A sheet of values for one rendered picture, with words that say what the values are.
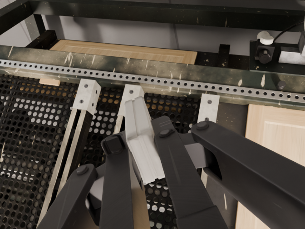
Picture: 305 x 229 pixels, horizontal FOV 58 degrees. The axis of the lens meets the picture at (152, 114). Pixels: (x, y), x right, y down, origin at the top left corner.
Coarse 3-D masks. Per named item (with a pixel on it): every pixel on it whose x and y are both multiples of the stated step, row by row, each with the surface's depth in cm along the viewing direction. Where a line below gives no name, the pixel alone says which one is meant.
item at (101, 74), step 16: (0, 64) 119; (16, 64) 118; (32, 64) 116; (128, 80) 106; (144, 80) 105; (160, 80) 104; (176, 80) 103; (256, 96) 96; (272, 96) 95; (288, 96) 94; (304, 96) 93
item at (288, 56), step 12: (264, 36) 100; (276, 36) 106; (300, 36) 99; (252, 48) 111; (264, 48) 99; (276, 48) 110; (288, 48) 101; (300, 48) 97; (252, 60) 104; (264, 60) 98; (276, 60) 103; (288, 60) 101; (300, 60) 99; (264, 72) 99; (276, 72) 97; (288, 72) 97; (300, 72) 97
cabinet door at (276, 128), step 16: (256, 112) 98; (272, 112) 97; (288, 112) 96; (304, 112) 95; (256, 128) 96; (272, 128) 95; (288, 128) 94; (304, 128) 94; (272, 144) 94; (288, 144) 93; (304, 144) 92; (304, 160) 90; (240, 208) 89; (240, 224) 87; (256, 224) 87
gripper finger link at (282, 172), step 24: (216, 144) 11; (240, 144) 11; (216, 168) 13; (240, 168) 10; (264, 168) 9; (288, 168) 9; (240, 192) 11; (264, 192) 9; (288, 192) 8; (264, 216) 10; (288, 216) 8
